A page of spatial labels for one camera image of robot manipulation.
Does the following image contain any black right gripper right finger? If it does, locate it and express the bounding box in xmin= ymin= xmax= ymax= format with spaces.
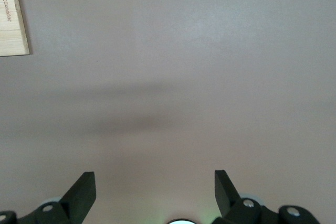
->
xmin=212 ymin=170 xmax=320 ymax=224

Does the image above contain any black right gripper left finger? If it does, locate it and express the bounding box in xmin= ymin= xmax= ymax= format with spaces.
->
xmin=0 ymin=172 xmax=97 ymax=224

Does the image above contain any bamboo cutting board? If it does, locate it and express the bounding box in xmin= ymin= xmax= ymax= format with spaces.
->
xmin=0 ymin=0 xmax=32 ymax=57

